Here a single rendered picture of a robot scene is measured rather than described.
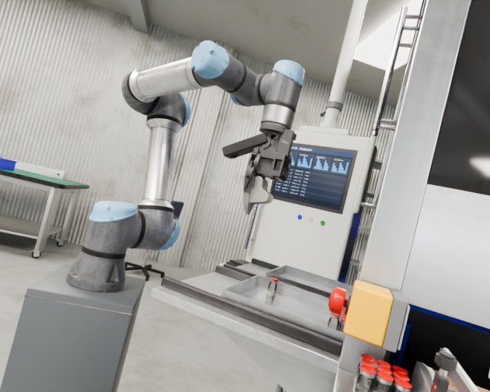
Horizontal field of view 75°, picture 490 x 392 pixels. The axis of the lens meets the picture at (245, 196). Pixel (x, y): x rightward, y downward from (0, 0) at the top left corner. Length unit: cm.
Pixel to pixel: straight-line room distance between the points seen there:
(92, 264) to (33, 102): 448
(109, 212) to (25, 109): 447
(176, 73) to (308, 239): 105
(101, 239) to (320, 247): 101
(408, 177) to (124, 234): 70
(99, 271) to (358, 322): 66
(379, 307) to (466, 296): 16
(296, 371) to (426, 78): 60
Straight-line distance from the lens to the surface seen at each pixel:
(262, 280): 96
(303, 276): 128
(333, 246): 158
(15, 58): 554
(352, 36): 195
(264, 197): 73
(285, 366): 76
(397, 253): 59
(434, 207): 60
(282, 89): 77
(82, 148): 501
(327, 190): 160
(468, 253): 61
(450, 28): 70
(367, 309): 51
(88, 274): 95
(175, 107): 111
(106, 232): 93
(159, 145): 107
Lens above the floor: 110
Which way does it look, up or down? 1 degrees up
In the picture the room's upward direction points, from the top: 14 degrees clockwise
